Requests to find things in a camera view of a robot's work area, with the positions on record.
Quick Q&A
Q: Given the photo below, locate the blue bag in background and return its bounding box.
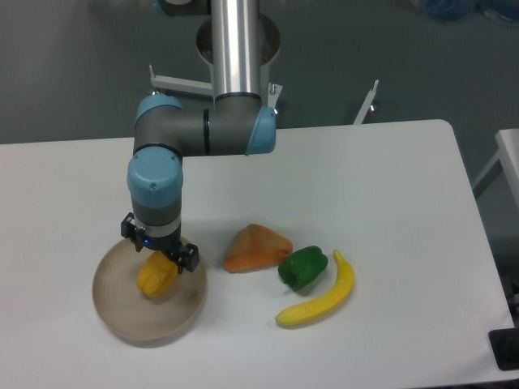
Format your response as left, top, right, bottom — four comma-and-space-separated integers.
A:
410, 0, 518, 27

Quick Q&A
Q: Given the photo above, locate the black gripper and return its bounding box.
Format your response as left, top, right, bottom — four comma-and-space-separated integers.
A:
120, 212, 199, 274

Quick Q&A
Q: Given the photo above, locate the white side table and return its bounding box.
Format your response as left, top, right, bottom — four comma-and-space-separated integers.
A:
471, 128, 518, 204

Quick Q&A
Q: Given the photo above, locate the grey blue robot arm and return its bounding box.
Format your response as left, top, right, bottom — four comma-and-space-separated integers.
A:
121, 1, 276, 272

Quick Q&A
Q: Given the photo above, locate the orange bread wedge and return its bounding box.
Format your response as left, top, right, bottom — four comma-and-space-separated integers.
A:
223, 224, 293, 273

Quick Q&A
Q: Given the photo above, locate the beige round plate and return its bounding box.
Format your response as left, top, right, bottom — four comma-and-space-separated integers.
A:
92, 240, 208, 344

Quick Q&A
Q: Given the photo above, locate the green bell pepper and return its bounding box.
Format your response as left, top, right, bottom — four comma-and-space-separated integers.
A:
278, 246, 328, 291

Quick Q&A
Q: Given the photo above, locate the yellow bell pepper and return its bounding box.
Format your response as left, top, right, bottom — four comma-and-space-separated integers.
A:
136, 251, 178, 298

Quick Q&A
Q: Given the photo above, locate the yellow banana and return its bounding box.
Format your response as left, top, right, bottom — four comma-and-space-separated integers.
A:
275, 250, 355, 328

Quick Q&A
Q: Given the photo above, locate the black device at table edge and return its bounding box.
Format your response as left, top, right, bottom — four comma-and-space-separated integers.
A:
488, 327, 519, 371

